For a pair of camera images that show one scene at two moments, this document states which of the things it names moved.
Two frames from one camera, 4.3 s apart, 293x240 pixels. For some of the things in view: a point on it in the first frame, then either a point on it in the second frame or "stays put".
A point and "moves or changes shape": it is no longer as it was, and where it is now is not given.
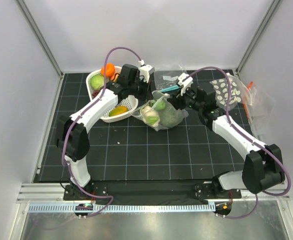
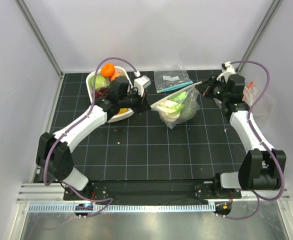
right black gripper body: x=186 y=100 to x=216 y=89
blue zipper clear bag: x=166 y=80 stays put
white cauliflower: x=150 y=116 to x=167 y=109
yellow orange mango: x=118 y=109 stays put
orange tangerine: x=110 y=70 stays put
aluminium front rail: x=71 y=208 stays put
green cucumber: x=160 y=105 moves or changes shape
